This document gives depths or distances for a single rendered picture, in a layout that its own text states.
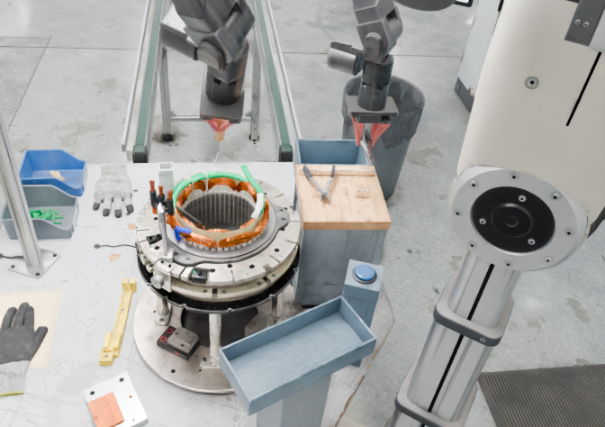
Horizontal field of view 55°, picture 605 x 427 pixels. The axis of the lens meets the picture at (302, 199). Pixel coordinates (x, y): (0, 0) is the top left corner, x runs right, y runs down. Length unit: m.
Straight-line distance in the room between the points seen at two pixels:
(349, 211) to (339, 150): 0.27
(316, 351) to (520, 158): 0.53
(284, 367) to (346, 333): 0.13
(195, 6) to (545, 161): 0.44
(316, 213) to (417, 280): 1.46
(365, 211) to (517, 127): 0.66
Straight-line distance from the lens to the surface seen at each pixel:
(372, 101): 1.17
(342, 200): 1.27
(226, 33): 0.77
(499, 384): 2.41
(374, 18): 1.09
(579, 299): 2.88
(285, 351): 1.04
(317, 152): 1.47
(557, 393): 2.48
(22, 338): 1.41
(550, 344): 2.64
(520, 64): 0.60
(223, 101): 0.91
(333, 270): 1.33
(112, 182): 1.74
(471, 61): 3.95
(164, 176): 1.14
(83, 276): 1.52
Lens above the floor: 1.87
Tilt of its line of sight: 40 degrees down
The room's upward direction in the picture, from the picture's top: 7 degrees clockwise
